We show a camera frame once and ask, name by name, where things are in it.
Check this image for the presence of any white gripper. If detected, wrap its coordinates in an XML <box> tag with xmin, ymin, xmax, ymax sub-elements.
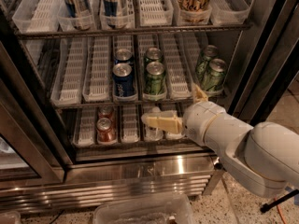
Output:
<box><xmin>141</xmin><ymin>83</ymin><xmax>226</xmax><ymax>146</ymax></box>

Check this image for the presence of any green soda can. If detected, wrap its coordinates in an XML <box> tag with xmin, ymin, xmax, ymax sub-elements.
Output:
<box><xmin>143</xmin><ymin>62</ymin><xmax>166</xmax><ymax>100</ymax></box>
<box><xmin>144</xmin><ymin>47</ymin><xmax>164</xmax><ymax>66</ymax></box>

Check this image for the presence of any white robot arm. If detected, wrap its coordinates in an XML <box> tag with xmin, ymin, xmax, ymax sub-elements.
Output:
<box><xmin>141</xmin><ymin>85</ymin><xmax>299</xmax><ymax>198</ymax></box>

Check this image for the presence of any front right green can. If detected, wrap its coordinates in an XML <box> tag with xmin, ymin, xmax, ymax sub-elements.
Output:
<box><xmin>201</xmin><ymin>59</ymin><xmax>227</xmax><ymax>92</ymax></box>

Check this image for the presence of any rear right green can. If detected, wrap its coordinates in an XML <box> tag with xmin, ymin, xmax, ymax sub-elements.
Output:
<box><xmin>195</xmin><ymin>45</ymin><xmax>219</xmax><ymax>81</ymax></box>

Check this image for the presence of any front blue pepsi can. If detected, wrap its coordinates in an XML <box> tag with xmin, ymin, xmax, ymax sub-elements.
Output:
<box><xmin>112</xmin><ymin>63</ymin><xmax>135</xmax><ymax>97</ymax></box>

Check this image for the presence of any blue pepsi can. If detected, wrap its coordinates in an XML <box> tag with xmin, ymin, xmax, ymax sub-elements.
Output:
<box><xmin>114</xmin><ymin>49</ymin><xmax>135</xmax><ymax>66</ymax></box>
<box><xmin>112</xmin><ymin>63</ymin><xmax>135</xmax><ymax>97</ymax></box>

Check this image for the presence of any rear red soda can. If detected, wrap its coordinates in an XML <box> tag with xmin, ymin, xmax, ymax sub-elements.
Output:
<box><xmin>98</xmin><ymin>105</ymin><xmax>115</xmax><ymax>121</ymax></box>

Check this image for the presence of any red soda can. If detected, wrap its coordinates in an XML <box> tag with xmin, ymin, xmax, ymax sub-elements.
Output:
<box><xmin>98</xmin><ymin>105</ymin><xmax>115</xmax><ymax>121</ymax></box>
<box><xmin>96</xmin><ymin>118</ymin><xmax>116</xmax><ymax>143</ymax></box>

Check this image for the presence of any rear blue pepsi can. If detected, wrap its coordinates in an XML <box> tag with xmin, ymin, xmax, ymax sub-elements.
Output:
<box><xmin>114</xmin><ymin>49</ymin><xmax>135</xmax><ymax>66</ymax></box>

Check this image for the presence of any front red soda can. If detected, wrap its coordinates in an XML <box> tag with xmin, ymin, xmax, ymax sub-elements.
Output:
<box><xmin>96</xmin><ymin>118</ymin><xmax>116</xmax><ymax>143</ymax></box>

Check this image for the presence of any gold lacroix can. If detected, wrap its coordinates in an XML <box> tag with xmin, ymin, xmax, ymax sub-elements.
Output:
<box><xmin>177</xmin><ymin>0</ymin><xmax>210</xmax><ymax>23</ymax></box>

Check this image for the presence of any stainless steel fridge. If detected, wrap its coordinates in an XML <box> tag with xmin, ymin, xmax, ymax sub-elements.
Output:
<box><xmin>0</xmin><ymin>0</ymin><xmax>252</xmax><ymax>214</ymax></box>

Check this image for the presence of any open fridge glass door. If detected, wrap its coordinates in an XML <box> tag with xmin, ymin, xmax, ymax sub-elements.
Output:
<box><xmin>225</xmin><ymin>0</ymin><xmax>299</xmax><ymax>125</ymax></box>

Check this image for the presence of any tall silver blue can right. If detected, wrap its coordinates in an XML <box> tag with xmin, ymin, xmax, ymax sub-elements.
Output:
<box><xmin>103</xmin><ymin>0</ymin><xmax>127</xmax><ymax>29</ymax></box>

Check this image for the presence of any tall silver blue can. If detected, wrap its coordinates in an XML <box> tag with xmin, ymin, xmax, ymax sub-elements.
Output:
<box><xmin>103</xmin><ymin>0</ymin><xmax>127</xmax><ymax>29</ymax></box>
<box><xmin>64</xmin><ymin>0</ymin><xmax>92</xmax><ymax>31</ymax></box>

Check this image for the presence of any tall silver blue can left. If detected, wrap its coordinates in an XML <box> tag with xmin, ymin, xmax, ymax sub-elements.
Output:
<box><xmin>64</xmin><ymin>0</ymin><xmax>92</xmax><ymax>31</ymax></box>

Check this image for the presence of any clear plastic water bottle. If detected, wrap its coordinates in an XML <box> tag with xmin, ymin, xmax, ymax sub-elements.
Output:
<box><xmin>145</xmin><ymin>106</ymin><xmax>164</xmax><ymax>141</ymax></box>

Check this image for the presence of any clear plastic bin on floor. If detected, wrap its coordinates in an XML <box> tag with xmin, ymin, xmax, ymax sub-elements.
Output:
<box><xmin>93</xmin><ymin>193</ymin><xmax>196</xmax><ymax>224</ymax></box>

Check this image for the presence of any black tripod leg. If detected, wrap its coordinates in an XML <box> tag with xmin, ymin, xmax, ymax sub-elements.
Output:
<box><xmin>260</xmin><ymin>189</ymin><xmax>299</xmax><ymax>214</ymax></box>

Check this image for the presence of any small clear container corner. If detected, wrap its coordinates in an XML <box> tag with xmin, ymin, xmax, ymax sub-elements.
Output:
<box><xmin>0</xmin><ymin>211</ymin><xmax>21</xmax><ymax>224</ymax></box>

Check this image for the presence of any middle wire shelf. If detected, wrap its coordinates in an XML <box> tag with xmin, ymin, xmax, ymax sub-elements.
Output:
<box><xmin>51</xmin><ymin>91</ymin><xmax>226</xmax><ymax>110</ymax></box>

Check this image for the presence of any wire shelf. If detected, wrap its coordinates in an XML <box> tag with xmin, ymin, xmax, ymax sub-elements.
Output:
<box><xmin>15</xmin><ymin>23</ymin><xmax>252</xmax><ymax>40</ymax></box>
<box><xmin>51</xmin><ymin>91</ymin><xmax>226</xmax><ymax>110</ymax></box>

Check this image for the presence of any orange cable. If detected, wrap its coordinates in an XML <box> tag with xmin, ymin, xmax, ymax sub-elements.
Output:
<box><xmin>274</xmin><ymin>197</ymin><xmax>288</xmax><ymax>224</ymax></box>

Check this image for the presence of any top wire shelf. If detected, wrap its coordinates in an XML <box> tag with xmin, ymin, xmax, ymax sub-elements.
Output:
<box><xmin>15</xmin><ymin>23</ymin><xmax>252</xmax><ymax>40</ymax></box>

